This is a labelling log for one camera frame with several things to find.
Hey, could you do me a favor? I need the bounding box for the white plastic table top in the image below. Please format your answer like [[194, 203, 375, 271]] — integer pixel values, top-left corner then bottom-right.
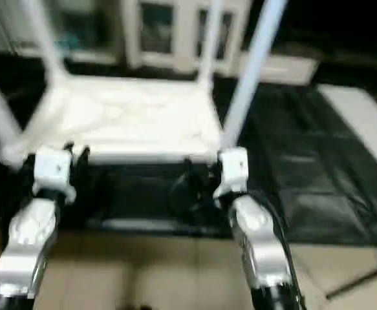
[[0, 74, 226, 170]]

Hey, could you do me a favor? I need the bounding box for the black plastic mat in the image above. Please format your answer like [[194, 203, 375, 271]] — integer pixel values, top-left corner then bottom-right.
[[0, 55, 377, 246]]

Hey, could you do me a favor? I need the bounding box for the teal floor stand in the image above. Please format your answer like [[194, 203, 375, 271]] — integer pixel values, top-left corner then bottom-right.
[[56, 32, 85, 54]]

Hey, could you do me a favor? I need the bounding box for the white glass door cabinet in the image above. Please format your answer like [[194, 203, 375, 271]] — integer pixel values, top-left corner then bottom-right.
[[120, 0, 253, 75]]

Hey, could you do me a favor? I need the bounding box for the white drawer unit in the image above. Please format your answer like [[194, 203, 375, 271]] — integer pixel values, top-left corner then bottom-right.
[[240, 53, 319, 86]]

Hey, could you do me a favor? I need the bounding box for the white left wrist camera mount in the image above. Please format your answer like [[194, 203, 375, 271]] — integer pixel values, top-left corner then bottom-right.
[[32, 147, 78, 204]]

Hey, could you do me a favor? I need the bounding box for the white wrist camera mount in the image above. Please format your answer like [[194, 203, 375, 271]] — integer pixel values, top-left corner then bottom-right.
[[32, 147, 78, 204], [213, 147, 250, 200]]

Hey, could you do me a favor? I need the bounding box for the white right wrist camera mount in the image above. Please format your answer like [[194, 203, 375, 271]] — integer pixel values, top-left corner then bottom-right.
[[213, 147, 250, 200]]

